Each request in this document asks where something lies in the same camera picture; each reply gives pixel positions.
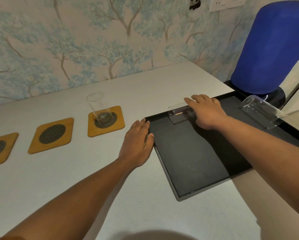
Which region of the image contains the person's right hand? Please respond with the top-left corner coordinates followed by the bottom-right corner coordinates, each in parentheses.
top-left (184, 94), bottom-right (228, 130)

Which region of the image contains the white wall socket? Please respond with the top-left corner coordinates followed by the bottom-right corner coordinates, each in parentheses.
top-left (208, 0), bottom-right (247, 12)

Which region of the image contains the person's left hand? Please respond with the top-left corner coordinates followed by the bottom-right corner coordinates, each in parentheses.
top-left (118, 118), bottom-right (155, 169)

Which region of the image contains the blue chair backrest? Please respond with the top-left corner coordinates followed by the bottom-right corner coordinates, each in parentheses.
top-left (230, 0), bottom-right (299, 95)

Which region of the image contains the person's left forearm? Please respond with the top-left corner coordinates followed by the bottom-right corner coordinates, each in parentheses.
top-left (0, 157), bottom-right (140, 240)

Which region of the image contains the clear drinking glass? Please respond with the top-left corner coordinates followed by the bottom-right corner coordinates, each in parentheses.
top-left (86, 91), bottom-right (114, 123)
top-left (167, 101), bottom-right (198, 124)
top-left (240, 94), bottom-right (288, 130)

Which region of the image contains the beige furniture panel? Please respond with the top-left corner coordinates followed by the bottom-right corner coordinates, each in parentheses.
top-left (279, 47), bottom-right (299, 138)

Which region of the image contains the black rectangular tray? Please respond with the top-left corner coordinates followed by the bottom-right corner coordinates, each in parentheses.
top-left (144, 90), bottom-right (299, 202)

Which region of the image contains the person's right forearm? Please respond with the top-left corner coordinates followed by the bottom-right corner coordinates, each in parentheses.
top-left (214, 116), bottom-right (299, 226)

